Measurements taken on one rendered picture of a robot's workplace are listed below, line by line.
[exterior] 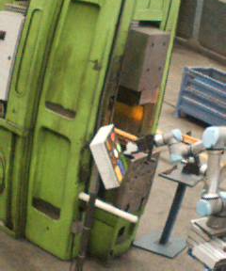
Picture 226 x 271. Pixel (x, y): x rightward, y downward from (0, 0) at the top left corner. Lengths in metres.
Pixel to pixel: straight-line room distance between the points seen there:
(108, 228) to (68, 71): 1.17
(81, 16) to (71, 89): 0.51
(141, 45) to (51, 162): 1.01
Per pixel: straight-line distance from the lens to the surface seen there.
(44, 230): 4.66
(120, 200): 4.49
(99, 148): 3.76
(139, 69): 4.21
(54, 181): 4.51
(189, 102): 8.55
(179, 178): 4.80
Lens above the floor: 2.48
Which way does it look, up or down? 18 degrees down
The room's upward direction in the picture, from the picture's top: 12 degrees clockwise
